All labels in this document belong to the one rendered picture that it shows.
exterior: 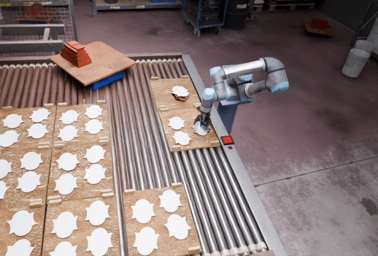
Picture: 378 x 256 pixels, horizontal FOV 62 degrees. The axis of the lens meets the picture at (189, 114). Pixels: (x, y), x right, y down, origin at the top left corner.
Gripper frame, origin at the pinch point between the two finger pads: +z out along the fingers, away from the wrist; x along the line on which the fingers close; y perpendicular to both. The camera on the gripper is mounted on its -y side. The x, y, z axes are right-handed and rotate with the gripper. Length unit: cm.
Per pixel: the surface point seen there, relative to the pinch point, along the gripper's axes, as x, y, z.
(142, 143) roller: -42.0, 5.5, 2.7
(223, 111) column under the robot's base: 37, -41, 24
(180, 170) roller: -22.7, 32.3, 1.8
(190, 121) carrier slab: -4.9, -9.5, 1.7
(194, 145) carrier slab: -8.2, 14.2, 0.8
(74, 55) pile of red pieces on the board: -82, -77, -16
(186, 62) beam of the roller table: 15, -95, 7
